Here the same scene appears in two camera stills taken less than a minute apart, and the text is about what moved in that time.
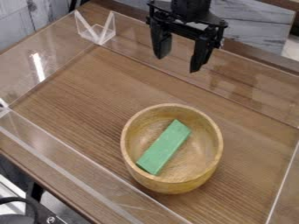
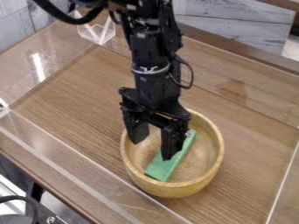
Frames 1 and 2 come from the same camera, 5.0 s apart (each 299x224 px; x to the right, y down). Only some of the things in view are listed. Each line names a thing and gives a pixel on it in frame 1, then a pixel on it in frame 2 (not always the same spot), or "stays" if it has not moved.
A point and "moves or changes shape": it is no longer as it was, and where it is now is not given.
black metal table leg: [34, 191] stays
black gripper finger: [203, 49] -> [172, 136]
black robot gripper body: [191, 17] -> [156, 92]
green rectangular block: [163, 147] moves or changes shape
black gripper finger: [162, 41] -> [136, 123]
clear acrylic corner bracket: [96, 33] stays
